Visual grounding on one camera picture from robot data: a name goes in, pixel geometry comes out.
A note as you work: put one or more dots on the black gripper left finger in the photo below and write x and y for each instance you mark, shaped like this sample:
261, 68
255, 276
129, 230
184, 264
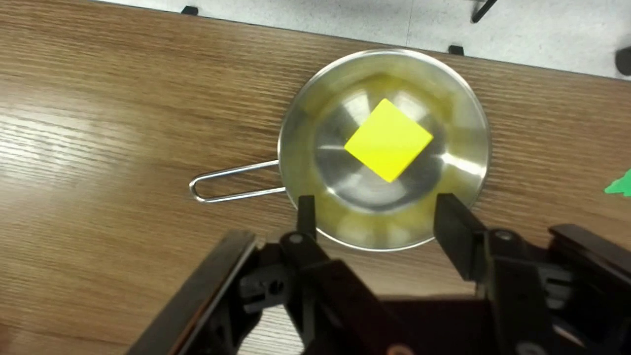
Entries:
306, 216

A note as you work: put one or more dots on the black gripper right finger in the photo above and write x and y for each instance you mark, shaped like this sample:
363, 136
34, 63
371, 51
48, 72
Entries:
460, 236

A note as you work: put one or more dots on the yellow block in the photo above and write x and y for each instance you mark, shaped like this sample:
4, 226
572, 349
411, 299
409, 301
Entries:
389, 141

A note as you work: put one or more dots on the silver metal pan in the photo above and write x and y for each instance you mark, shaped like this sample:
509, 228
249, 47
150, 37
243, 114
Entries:
353, 207

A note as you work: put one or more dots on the green tape marker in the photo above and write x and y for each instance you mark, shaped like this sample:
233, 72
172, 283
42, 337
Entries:
622, 187

